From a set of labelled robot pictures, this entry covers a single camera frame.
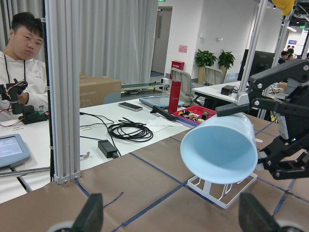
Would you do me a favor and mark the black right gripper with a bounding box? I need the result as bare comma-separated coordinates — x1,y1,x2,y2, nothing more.
215,59,309,180

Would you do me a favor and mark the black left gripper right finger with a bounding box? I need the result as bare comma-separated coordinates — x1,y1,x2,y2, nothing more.
239,193,281,232

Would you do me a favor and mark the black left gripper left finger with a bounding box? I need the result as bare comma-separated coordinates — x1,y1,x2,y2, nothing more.
71,193,103,232

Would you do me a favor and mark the light blue cup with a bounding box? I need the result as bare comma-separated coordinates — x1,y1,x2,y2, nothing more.
180,113,258,184

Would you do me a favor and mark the black power adapter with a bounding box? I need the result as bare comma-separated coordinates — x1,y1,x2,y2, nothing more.
98,140,121,159

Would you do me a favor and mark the red parts tray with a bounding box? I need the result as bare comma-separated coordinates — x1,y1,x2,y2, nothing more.
172,105,216,126

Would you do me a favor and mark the teach pendant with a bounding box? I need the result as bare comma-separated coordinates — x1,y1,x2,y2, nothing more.
0,134,30,168

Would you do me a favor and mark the red bottle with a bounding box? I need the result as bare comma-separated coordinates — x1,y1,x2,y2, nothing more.
168,81,181,113

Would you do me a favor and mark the cardboard box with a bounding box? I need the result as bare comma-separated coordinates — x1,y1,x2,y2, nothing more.
79,73,121,108

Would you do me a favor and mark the person in white hoodie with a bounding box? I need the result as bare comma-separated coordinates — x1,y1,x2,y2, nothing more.
0,12,48,111

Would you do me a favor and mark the white wire cup rack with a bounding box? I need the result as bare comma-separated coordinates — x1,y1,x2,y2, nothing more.
181,139,257,209

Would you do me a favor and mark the coiled black cable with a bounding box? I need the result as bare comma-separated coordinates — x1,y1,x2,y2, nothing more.
106,117,154,143

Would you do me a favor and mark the aluminium frame post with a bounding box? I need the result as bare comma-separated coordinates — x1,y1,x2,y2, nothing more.
45,0,81,185

